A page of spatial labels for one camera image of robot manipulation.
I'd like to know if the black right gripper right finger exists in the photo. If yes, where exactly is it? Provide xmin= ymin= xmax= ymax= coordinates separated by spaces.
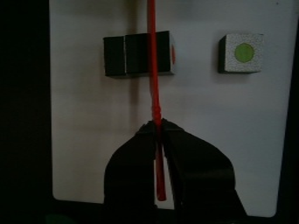
xmin=159 ymin=117 xmax=249 ymax=224

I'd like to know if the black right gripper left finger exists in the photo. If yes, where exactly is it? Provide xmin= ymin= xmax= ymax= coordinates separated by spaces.
xmin=101 ymin=120 xmax=160 ymax=224

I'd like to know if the red toy knife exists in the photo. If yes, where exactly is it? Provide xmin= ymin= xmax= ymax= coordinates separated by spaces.
xmin=145 ymin=0 xmax=168 ymax=202

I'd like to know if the dark sushi piece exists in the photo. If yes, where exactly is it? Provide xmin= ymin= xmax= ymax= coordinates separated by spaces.
xmin=103 ymin=35 xmax=127 ymax=78
xmin=124 ymin=32 xmax=152 ymax=76

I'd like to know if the sushi piece red dot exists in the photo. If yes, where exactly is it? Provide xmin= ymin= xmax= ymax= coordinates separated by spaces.
xmin=155 ymin=30 xmax=177 ymax=76

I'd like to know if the sushi piece green dot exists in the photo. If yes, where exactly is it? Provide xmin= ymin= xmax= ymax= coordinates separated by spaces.
xmin=217 ymin=32 xmax=265 ymax=74

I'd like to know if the white cutting board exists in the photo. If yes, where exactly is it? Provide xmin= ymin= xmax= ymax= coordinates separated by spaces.
xmin=48 ymin=0 xmax=299 ymax=218

